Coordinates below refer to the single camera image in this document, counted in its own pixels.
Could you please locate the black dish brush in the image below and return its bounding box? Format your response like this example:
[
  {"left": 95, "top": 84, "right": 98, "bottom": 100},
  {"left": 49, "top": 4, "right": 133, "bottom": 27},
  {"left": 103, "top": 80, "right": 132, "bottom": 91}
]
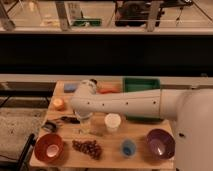
[{"left": 42, "top": 116, "right": 80, "bottom": 133}]

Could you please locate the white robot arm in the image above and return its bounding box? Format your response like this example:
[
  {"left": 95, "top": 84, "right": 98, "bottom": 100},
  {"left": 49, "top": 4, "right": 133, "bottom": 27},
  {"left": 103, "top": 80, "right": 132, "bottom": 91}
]
[{"left": 70, "top": 80, "right": 213, "bottom": 171}]

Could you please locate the blue plastic cup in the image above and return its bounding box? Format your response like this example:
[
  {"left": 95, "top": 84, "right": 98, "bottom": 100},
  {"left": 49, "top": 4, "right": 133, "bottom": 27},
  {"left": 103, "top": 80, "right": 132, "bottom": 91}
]
[{"left": 120, "top": 139, "right": 136, "bottom": 157}]

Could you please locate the bunch of dark grapes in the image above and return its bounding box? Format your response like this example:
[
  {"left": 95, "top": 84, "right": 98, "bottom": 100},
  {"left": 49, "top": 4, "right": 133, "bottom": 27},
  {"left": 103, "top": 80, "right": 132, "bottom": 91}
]
[{"left": 72, "top": 140, "right": 102, "bottom": 160}]

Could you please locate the orange fruit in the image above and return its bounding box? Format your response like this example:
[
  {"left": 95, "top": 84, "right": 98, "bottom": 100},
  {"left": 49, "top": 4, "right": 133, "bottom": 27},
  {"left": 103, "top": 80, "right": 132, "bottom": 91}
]
[{"left": 53, "top": 98, "right": 65, "bottom": 110}]

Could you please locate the orange carrot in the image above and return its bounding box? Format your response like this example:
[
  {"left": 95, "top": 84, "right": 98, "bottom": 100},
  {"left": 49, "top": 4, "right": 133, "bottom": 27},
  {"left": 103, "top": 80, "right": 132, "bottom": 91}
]
[{"left": 98, "top": 88, "right": 120, "bottom": 94}]

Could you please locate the blue sponge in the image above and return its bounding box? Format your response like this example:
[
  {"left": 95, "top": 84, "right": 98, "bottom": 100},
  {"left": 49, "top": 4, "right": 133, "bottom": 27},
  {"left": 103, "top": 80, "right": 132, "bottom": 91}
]
[{"left": 64, "top": 83, "right": 78, "bottom": 93}]

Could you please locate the orange bowl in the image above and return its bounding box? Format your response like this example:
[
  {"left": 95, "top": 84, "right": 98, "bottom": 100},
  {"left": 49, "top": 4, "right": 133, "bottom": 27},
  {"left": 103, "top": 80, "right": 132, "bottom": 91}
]
[{"left": 34, "top": 133, "right": 64, "bottom": 163}]

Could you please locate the green plastic tray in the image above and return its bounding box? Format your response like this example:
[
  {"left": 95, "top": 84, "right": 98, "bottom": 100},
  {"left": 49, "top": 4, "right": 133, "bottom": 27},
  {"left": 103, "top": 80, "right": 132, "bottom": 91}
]
[{"left": 123, "top": 77, "right": 162, "bottom": 123}]

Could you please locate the purple bowl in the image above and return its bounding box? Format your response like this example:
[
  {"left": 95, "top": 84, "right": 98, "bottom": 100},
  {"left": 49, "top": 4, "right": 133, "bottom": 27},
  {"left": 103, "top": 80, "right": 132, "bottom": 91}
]
[{"left": 146, "top": 129, "right": 175, "bottom": 160}]

